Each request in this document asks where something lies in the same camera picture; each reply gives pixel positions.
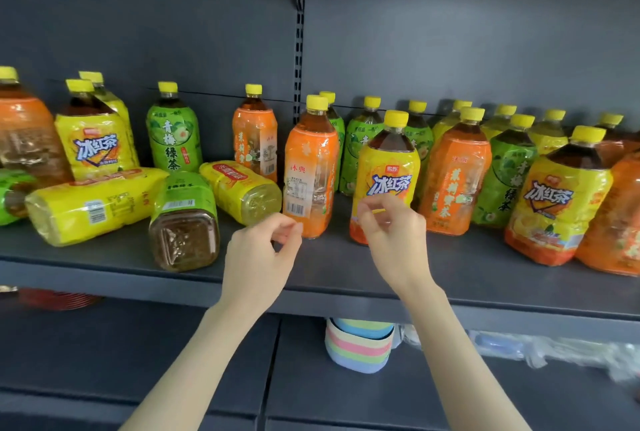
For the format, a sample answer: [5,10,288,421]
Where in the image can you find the person's right forearm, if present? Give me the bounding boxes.
[395,286,534,431]

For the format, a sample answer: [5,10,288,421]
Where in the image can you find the slotted dark grey shelf upright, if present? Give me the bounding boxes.
[291,0,307,122]

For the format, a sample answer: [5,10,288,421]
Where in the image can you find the red round plastic item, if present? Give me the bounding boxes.
[17,288,104,312]

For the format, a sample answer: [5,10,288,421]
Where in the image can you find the person's right hand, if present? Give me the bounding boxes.
[356,192,444,299]

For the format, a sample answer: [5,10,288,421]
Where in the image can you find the large orange label tea bottle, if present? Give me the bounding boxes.
[0,66,74,187]

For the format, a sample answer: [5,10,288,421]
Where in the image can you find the clear plastic wrapped goods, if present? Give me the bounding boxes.
[400,324,640,384]

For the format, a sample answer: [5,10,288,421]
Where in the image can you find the yellow label tea bottle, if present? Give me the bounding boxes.
[24,167,171,248]
[54,79,139,181]
[199,160,284,227]
[78,71,141,167]

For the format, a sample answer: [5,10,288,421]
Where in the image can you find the person's left forearm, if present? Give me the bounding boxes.
[119,296,281,431]

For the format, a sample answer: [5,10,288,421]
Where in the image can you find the slim orange label tea bottle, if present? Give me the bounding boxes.
[232,84,279,184]

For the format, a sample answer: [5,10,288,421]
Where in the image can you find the green label tea bottle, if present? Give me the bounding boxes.
[0,168,39,227]
[146,81,204,174]
[148,171,221,273]

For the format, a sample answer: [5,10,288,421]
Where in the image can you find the row of assorted drink bottles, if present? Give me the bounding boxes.
[282,90,640,278]

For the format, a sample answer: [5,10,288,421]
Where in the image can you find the blue item in plastic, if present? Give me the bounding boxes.
[472,333,524,361]

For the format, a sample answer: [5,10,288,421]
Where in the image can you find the dark grey shelf back panel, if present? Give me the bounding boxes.
[304,0,640,127]
[0,0,299,102]

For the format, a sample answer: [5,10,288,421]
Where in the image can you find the person's left hand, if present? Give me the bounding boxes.
[220,213,305,314]

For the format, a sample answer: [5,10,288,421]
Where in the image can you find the dark grey metal shelf board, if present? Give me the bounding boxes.
[0,76,640,344]
[0,296,640,431]

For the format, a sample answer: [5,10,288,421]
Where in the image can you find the pastel striped stacked containers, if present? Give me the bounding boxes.
[324,318,396,375]

